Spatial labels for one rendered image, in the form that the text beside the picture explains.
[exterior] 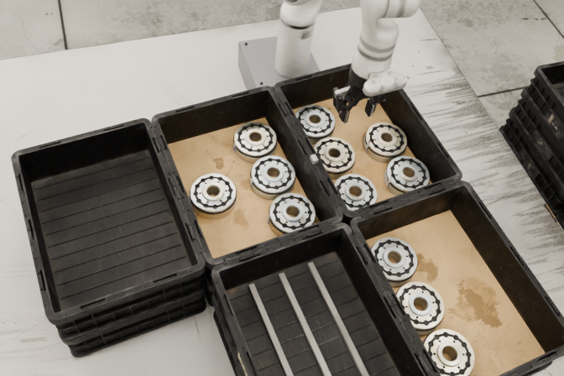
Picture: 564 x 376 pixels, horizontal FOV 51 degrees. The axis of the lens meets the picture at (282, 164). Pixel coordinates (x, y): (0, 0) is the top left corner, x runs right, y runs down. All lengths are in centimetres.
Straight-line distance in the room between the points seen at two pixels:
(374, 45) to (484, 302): 59
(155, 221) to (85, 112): 49
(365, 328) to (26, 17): 234
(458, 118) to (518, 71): 134
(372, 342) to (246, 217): 38
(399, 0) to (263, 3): 207
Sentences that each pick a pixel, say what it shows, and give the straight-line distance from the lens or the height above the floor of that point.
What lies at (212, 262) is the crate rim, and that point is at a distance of 117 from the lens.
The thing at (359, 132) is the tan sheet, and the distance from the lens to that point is 151.
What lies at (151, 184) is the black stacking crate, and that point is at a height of 83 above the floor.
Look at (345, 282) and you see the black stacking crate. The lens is 129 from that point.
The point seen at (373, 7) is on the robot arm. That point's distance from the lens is 107.
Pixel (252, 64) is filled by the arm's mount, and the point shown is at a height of 80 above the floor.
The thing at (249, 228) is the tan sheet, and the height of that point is 83.
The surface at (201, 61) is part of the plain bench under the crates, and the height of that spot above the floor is 70.
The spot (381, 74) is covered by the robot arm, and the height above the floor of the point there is 117.
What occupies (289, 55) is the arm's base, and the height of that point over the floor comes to 88.
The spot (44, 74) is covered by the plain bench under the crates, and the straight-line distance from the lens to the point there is 184.
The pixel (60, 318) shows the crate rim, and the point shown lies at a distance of 117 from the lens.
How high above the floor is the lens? 199
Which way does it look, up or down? 55 degrees down
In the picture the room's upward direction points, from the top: 8 degrees clockwise
